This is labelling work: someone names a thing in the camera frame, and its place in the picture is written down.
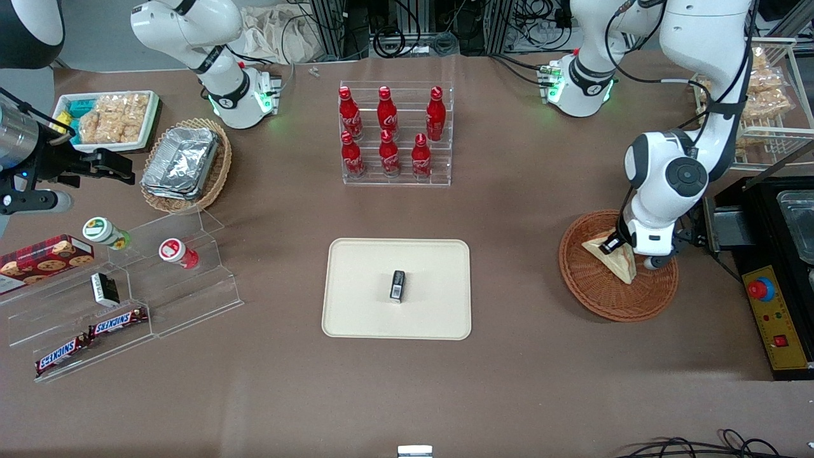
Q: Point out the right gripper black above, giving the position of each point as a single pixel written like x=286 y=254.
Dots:
x=52 y=160

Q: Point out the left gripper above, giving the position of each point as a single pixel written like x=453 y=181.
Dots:
x=614 y=242

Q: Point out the triangular sandwich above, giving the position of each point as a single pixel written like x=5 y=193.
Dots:
x=613 y=264

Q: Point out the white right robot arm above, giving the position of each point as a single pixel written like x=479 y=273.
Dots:
x=191 y=25

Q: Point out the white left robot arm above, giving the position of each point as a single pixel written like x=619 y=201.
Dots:
x=648 y=203

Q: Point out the round brown wicker basket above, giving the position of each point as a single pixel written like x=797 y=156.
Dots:
x=598 y=292

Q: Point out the aluminium foil tray stack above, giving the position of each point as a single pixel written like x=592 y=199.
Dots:
x=181 y=162

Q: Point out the oval light wicker basket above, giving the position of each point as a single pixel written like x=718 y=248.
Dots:
x=219 y=172

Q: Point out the cream plastic serving tray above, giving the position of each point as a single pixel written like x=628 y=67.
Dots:
x=362 y=286

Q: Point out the white rectangular snack bin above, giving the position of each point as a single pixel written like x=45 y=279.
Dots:
x=108 y=147

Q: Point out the rice cracker packet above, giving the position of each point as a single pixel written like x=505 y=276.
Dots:
x=113 y=121
x=89 y=127
x=769 y=105
x=763 y=81
x=137 y=114

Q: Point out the yellow snack packet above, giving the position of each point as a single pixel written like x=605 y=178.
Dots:
x=62 y=122

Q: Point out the green sunflower snack cup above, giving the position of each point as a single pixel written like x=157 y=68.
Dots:
x=98 y=230

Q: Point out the teal snack packet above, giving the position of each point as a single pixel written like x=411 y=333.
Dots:
x=79 y=108

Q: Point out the red tartan cookie box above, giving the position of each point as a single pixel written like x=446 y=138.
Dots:
x=44 y=257

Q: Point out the red lid snack cup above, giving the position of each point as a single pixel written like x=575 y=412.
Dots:
x=173 y=250

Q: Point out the small black snack box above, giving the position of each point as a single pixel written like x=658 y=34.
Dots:
x=397 y=286
x=105 y=289

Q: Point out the black counter appliance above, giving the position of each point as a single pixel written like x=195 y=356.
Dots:
x=763 y=254

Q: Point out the Snickers chocolate bar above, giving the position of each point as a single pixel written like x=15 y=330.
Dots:
x=117 y=322
x=60 y=356

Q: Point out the clear acrylic tiered shelf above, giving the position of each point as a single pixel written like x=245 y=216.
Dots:
x=184 y=296

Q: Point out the steel pan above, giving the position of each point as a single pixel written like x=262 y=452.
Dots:
x=798 y=226

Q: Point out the yellow emergency stop box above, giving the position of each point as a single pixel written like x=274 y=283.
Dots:
x=779 y=331

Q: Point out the red cola bottle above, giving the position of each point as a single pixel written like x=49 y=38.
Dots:
x=435 y=117
x=386 y=113
x=351 y=159
x=389 y=158
x=421 y=160
x=348 y=114

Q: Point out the clear acrylic bottle rack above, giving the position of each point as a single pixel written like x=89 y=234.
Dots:
x=407 y=181

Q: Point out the crumpled white cloth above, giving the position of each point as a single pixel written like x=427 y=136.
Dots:
x=273 y=35

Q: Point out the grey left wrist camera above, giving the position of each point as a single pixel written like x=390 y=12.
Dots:
x=658 y=262

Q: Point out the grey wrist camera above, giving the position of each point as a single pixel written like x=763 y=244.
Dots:
x=658 y=262
x=38 y=201

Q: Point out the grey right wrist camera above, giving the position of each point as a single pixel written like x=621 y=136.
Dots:
x=38 y=201

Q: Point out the aluminium equipment frame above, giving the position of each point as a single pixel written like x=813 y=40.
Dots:
x=327 y=28

